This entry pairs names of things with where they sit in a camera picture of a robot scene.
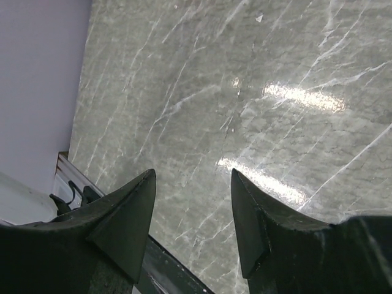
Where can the black base beam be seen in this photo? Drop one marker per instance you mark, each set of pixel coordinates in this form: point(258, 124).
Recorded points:
point(163, 273)

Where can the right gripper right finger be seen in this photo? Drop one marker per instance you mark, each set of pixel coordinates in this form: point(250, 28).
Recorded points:
point(266, 227)

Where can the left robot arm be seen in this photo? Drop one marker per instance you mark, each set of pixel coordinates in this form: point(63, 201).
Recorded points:
point(22, 205)

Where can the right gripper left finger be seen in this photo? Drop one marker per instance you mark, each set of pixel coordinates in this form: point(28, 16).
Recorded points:
point(103, 240)

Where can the aluminium frame rail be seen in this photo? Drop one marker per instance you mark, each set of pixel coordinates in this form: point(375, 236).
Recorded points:
point(71, 188)

